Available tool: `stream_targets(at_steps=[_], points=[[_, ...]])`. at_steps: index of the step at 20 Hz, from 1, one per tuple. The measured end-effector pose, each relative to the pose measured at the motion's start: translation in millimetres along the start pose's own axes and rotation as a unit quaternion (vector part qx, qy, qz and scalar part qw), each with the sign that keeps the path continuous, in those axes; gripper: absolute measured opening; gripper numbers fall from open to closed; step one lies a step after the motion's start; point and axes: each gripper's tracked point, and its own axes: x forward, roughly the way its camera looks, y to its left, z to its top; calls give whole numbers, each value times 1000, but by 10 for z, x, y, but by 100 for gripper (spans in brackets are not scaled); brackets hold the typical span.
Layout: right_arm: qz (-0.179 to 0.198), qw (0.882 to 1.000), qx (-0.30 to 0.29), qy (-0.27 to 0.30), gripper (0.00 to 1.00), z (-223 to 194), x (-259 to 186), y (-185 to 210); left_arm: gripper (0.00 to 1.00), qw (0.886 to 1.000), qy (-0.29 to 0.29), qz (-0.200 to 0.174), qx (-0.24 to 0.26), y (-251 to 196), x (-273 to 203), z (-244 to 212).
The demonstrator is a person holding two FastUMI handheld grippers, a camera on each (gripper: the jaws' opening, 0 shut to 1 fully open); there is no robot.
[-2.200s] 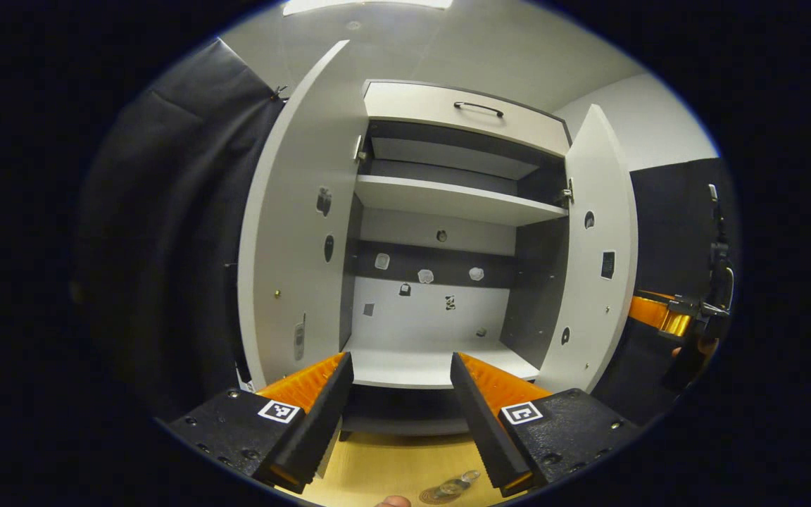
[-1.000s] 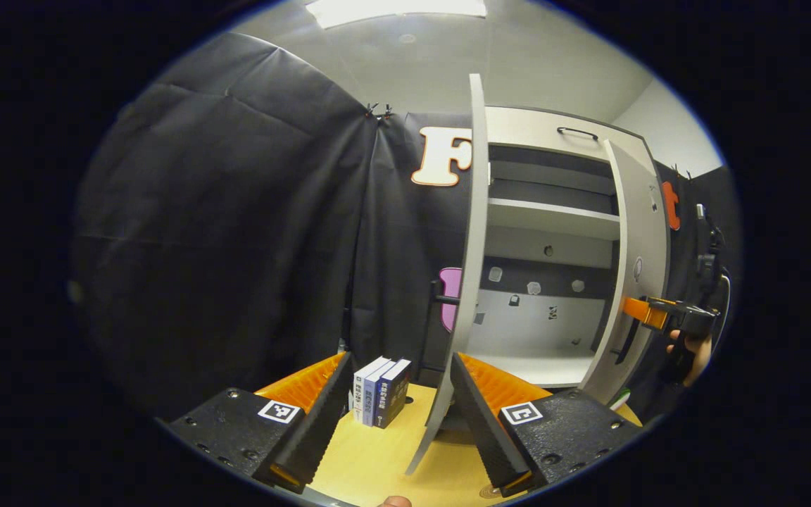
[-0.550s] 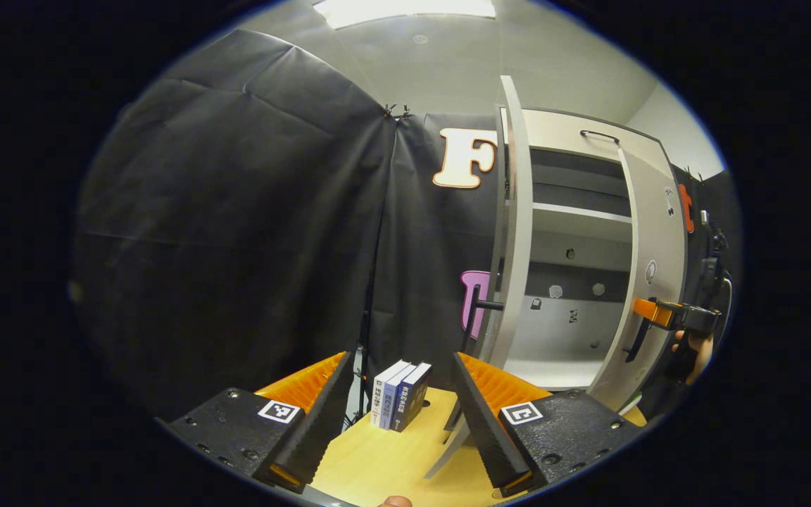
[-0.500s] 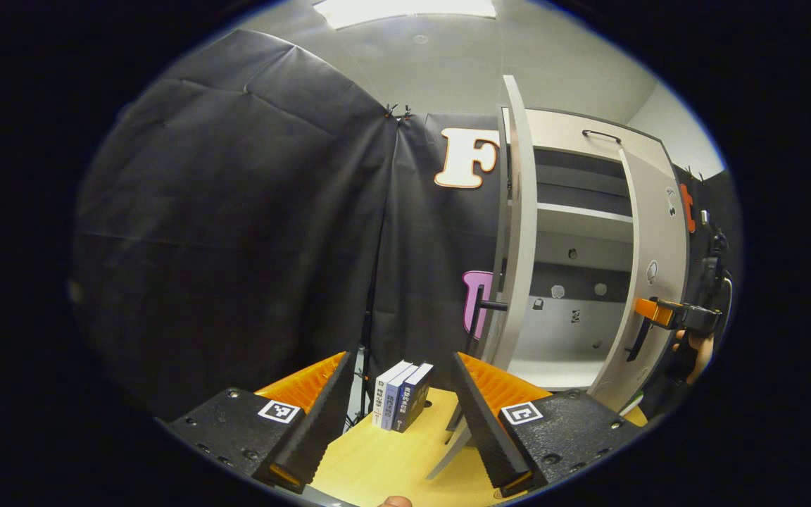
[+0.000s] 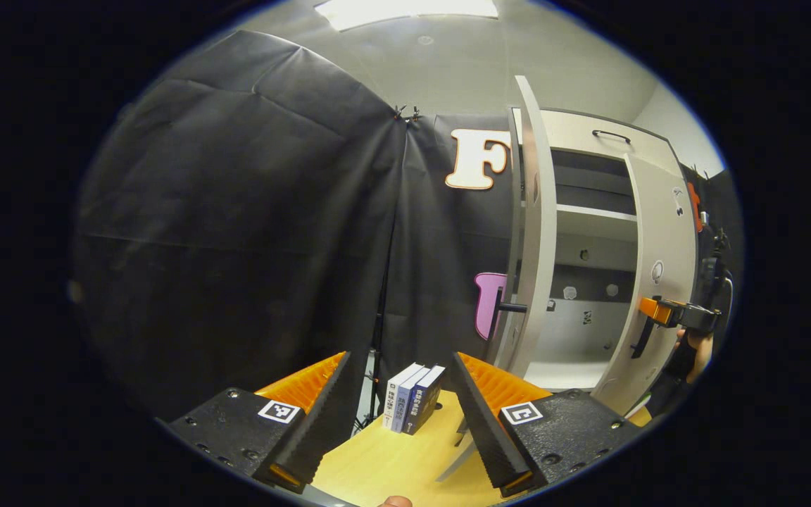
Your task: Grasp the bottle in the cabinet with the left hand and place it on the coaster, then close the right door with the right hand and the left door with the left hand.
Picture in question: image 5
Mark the white cabinet door cat sticker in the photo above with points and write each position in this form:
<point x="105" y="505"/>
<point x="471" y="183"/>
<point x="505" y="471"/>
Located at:
<point x="659" y="232"/>

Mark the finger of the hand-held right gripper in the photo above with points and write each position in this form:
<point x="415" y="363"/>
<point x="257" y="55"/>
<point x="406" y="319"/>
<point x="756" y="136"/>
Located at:
<point x="687" y="317"/>

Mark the ceiling light panel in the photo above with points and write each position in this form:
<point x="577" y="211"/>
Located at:
<point x="405" y="13"/>

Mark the small black cloth clip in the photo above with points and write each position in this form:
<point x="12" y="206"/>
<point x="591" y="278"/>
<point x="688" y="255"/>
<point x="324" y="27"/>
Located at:
<point x="400" y="113"/>
<point x="416" y="113"/>

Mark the white book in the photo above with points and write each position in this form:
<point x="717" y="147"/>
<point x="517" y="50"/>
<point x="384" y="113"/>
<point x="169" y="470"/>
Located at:
<point x="395" y="394"/>

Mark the white cabinet shelf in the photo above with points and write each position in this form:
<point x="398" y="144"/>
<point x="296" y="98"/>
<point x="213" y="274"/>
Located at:
<point x="564" y="373"/>
<point x="592" y="215"/>

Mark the white cabinet door camera sticker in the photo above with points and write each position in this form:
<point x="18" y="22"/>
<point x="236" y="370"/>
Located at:
<point x="536" y="232"/>

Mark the round ceiling detector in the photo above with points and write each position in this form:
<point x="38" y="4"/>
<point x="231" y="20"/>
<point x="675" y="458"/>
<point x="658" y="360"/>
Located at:
<point x="425" y="40"/>

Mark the dark blue book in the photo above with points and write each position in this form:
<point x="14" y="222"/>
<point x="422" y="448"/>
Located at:
<point x="425" y="401"/>

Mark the white cabinet drawer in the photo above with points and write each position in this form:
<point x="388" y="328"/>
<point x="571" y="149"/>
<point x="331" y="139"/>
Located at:
<point x="574" y="130"/>

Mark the white and grey cabinet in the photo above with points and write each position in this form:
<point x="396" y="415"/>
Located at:
<point x="588" y="331"/>

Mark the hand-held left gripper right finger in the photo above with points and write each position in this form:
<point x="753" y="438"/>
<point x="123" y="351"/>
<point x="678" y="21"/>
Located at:
<point x="486" y="429"/>

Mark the light blue book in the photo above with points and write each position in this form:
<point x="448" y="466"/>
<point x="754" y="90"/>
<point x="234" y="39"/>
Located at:
<point x="409" y="405"/>

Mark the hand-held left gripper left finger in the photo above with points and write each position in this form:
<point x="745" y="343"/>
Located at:
<point x="321" y="422"/>

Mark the black light stand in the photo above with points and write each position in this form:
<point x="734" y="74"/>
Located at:
<point x="377" y="338"/>

